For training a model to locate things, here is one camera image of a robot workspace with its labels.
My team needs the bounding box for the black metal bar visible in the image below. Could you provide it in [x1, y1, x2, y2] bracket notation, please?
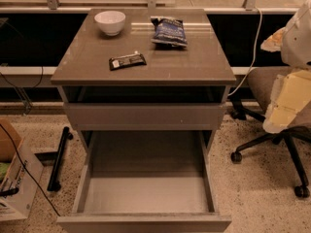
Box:
[47, 126, 73, 192]

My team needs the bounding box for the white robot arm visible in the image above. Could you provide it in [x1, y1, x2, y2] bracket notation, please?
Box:
[260, 0, 311, 133]

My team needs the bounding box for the white ceramic bowl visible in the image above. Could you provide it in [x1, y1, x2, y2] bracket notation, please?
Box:
[94, 11, 126, 36]

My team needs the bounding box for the cardboard box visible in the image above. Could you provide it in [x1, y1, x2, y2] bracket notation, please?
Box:
[0, 118, 21, 162]

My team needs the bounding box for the black cable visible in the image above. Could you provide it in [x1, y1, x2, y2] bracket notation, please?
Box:
[0, 123, 62, 217]

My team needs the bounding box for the white printed box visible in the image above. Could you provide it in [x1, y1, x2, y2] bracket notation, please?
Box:
[0, 140, 43, 221]

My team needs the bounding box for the grey drawer cabinet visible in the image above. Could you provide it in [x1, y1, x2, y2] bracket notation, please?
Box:
[52, 9, 235, 148]

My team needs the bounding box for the grey drawer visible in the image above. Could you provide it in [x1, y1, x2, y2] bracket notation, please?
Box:
[64, 103, 225, 131]
[57, 131, 231, 233]

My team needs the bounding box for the blue chip bag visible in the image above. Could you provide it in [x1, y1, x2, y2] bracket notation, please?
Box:
[151, 17, 188, 48]

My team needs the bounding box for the black snack bar wrapper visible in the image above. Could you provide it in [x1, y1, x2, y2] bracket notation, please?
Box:
[109, 51, 147, 71]

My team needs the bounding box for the white cable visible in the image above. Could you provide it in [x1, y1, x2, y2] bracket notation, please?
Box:
[227, 7, 263, 98]

